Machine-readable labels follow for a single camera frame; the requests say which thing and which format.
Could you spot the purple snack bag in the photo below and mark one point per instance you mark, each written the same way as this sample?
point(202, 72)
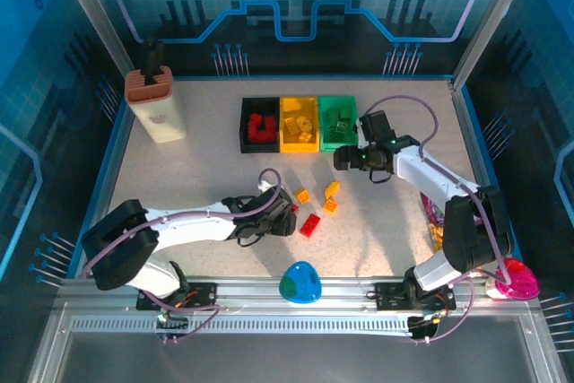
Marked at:
point(431, 210)

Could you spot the aluminium frame post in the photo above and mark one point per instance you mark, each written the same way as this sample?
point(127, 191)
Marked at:
point(89, 11)
point(493, 15)

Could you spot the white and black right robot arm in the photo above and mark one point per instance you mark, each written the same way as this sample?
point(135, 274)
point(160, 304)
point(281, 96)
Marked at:
point(426, 172)

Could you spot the yellow arched lego brick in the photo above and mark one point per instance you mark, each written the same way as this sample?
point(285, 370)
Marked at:
point(332, 188)

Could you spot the stepped red lego brick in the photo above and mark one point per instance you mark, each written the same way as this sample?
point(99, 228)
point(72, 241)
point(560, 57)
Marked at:
point(270, 126)

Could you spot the small red lego brick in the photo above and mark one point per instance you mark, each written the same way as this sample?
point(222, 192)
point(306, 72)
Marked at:
point(255, 119)

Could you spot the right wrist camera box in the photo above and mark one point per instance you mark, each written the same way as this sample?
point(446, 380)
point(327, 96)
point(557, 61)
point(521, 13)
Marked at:
point(362, 128)

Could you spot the blue translucent triangular container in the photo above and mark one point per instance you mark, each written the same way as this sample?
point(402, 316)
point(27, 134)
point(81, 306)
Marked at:
point(299, 283)

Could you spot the yellow snack bag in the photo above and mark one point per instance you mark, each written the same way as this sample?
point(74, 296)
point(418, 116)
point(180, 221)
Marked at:
point(437, 235)

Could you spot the dark green lego brick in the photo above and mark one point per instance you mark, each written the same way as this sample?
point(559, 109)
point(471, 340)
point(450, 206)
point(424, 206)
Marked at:
point(334, 117)

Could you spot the aluminium front rail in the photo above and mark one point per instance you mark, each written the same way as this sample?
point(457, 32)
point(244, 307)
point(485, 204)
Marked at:
point(251, 293)

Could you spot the pink translucent triangular container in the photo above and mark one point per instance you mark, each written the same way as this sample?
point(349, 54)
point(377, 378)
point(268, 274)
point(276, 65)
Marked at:
point(520, 282)

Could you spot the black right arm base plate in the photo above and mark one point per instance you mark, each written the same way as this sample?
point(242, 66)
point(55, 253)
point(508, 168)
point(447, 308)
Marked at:
point(388, 295)

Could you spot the yellow plastic bin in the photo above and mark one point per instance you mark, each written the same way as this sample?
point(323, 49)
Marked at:
point(299, 107)

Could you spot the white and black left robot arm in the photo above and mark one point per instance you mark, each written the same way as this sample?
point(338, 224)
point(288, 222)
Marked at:
point(193, 223)

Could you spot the grey metal lower panel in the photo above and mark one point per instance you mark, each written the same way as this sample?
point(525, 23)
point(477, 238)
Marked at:
point(287, 360)

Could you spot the light green square lego brick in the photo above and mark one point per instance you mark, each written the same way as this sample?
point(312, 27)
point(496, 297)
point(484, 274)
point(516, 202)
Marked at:
point(343, 125)

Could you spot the green plastic bin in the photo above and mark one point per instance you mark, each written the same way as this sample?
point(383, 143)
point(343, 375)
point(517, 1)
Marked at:
point(336, 102)

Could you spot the long red lego brick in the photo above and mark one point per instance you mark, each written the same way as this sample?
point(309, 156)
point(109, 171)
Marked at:
point(255, 133)

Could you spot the cream knife block brown top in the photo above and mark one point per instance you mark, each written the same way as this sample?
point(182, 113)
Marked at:
point(157, 118)

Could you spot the black plastic bin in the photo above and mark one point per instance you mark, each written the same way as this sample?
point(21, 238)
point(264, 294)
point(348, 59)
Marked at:
point(261, 105)

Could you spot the blue-edged side rail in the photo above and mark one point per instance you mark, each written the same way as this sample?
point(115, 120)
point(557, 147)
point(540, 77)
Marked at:
point(471, 132)
point(111, 154)

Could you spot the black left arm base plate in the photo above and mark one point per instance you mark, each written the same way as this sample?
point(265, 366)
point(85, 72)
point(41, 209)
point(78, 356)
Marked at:
point(204, 295)

